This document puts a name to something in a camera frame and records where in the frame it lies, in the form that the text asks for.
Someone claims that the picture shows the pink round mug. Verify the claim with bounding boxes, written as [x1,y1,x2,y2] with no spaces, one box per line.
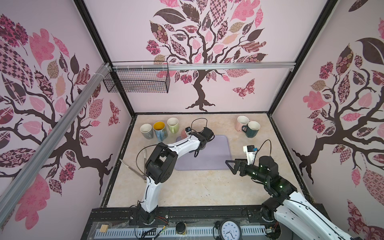
[181,129,189,139]

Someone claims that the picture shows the light green mug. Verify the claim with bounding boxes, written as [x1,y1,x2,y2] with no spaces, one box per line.
[167,117,179,134]

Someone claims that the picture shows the pink patterned mug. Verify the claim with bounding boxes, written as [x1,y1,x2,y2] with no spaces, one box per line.
[235,116,250,133]

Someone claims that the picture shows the dark green mug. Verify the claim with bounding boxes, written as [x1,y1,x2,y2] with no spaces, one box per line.
[242,121,261,138]

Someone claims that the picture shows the blue butterfly mug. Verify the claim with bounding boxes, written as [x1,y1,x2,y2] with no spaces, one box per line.
[153,122,168,142]

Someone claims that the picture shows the grey mug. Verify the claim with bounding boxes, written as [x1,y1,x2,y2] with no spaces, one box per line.
[140,124,154,140]

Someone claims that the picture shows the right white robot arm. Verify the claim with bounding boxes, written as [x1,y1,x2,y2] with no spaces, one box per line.
[225,156,354,240]

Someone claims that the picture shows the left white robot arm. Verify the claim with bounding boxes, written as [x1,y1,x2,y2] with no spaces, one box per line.
[138,127,215,225]

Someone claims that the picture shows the lavender plastic tray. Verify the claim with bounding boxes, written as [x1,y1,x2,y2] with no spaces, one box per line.
[175,135,232,171]

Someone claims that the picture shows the round analog clock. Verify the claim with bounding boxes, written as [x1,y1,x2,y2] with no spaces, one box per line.
[219,220,242,240]

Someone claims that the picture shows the metal kitchen tongs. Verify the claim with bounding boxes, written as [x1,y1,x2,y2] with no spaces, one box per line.
[119,148,147,182]

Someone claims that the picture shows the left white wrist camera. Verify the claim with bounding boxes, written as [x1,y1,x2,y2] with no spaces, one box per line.
[185,127,194,138]

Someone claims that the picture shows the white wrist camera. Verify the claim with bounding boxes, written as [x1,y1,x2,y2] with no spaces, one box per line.
[243,145,258,165]
[185,127,194,138]

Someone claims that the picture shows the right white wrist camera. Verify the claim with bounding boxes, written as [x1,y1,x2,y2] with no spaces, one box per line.
[243,145,258,165]

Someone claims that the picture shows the white cable duct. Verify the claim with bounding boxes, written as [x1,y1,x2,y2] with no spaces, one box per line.
[94,225,268,240]

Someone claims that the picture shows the black wire basket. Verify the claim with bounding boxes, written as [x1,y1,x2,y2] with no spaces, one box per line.
[103,60,171,94]

